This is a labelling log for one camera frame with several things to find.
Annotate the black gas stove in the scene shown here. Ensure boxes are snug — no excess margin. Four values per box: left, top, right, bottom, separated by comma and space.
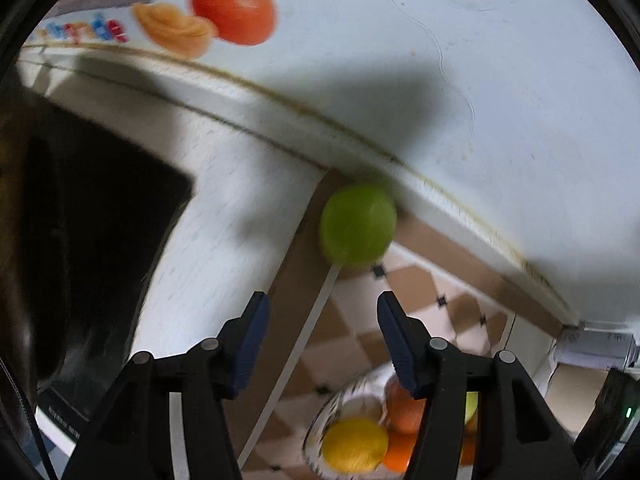
20, 105, 196, 441

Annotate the checkered table mat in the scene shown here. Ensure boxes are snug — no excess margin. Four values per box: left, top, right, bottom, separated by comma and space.
220, 167, 601, 480

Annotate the floral oval plate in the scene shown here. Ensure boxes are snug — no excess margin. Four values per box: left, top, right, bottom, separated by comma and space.
302, 365, 481, 480

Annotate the silver spray can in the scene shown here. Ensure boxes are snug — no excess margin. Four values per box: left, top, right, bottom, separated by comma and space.
555, 327, 640, 371

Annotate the orange tangerine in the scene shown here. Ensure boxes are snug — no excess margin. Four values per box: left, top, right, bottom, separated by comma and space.
384, 377, 428, 436
382, 432, 476, 473

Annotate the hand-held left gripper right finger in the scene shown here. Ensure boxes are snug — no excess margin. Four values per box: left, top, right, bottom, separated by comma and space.
376, 290, 583, 480

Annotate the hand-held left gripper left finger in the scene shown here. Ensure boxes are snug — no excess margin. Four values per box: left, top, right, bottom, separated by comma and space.
62, 291, 271, 480

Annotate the yellow citrus fruit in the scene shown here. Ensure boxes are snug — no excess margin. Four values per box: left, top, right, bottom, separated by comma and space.
321, 417, 390, 473

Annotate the colourful wall sticker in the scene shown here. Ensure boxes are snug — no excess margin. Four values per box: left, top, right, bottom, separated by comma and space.
30, 0, 278, 61

